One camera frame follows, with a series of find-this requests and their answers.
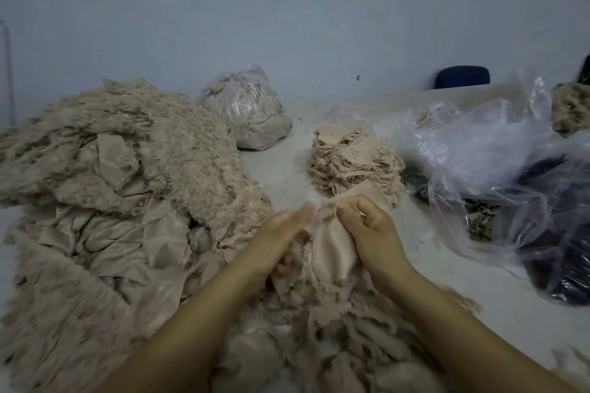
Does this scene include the person's left hand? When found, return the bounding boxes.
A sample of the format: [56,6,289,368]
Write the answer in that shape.
[230,202,317,297]

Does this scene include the person's right hand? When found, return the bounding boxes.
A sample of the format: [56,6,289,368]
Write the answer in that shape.
[336,195,418,292]

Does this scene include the stack of sorted beige pieces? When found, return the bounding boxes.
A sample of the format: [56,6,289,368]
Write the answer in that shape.
[308,125,368,194]

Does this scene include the beige scrap strips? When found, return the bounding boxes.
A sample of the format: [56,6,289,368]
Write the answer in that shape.
[212,268,481,393]

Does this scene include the large pile beige fabric scraps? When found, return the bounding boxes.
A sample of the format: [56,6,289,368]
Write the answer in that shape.
[0,79,273,393]

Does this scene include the person's left forearm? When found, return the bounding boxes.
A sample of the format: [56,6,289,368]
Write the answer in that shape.
[96,268,269,393]

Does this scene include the person's right forearm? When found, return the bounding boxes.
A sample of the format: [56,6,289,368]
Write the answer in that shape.
[387,263,577,393]

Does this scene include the beige fur pile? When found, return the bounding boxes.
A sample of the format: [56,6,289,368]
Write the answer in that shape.
[551,82,590,139]

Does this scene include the large clear plastic bag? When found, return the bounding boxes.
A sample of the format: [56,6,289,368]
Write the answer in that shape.
[396,70,590,306]

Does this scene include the clear bag of beige scraps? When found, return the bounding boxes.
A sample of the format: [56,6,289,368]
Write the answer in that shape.
[198,64,294,152]

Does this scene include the blue chair back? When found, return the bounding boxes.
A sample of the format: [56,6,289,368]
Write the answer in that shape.
[434,64,492,90]

